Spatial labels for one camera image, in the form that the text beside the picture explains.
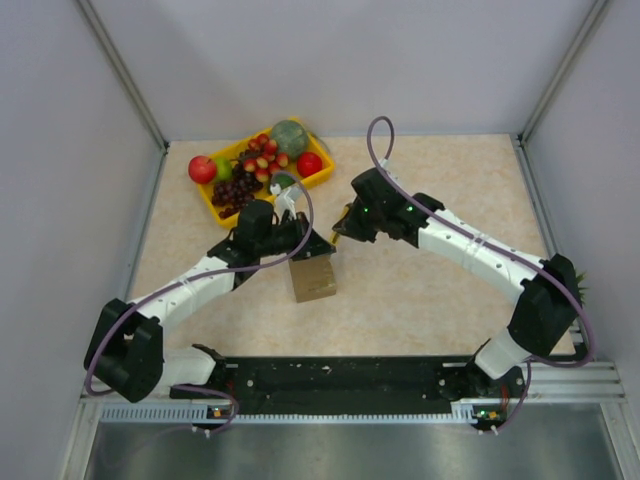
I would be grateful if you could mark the toy pineapple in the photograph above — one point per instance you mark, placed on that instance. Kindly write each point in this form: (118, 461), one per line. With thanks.
(582, 287)

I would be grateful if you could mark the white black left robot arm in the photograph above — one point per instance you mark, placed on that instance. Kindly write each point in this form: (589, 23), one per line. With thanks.
(127, 353)

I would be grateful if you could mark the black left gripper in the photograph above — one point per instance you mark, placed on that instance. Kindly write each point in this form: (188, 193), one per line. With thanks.
(317, 247)

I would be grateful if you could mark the red tomato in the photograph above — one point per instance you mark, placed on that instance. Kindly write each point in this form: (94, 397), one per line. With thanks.
(308, 164)

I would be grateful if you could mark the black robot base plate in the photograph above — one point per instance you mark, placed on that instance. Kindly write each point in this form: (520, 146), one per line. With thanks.
(366, 385)

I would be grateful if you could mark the red apple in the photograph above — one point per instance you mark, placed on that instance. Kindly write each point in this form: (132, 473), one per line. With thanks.
(202, 169)

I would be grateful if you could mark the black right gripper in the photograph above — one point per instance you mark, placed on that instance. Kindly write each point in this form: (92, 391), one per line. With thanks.
(350, 227)

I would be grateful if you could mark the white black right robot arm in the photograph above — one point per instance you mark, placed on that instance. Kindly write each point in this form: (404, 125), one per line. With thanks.
(544, 293)

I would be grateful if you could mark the green lime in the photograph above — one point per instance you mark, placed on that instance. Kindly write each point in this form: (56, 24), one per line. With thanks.
(283, 181)

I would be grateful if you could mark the green netted melon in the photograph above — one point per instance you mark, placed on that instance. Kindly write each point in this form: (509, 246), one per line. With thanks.
(291, 138)

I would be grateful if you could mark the dark purple grape bunch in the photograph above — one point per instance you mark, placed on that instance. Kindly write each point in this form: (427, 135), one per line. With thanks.
(232, 195)

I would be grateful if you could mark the yellow utility knife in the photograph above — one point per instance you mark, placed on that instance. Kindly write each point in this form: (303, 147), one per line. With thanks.
(343, 227)

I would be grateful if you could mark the yellow plastic fruit tray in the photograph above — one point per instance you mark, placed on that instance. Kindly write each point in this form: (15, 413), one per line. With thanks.
(234, 153)

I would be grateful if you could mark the brown cardboard express box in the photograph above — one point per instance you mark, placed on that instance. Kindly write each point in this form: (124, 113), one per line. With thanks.
(312, 278)

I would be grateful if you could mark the green apple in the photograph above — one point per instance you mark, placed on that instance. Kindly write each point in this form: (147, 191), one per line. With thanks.
(224, 169)

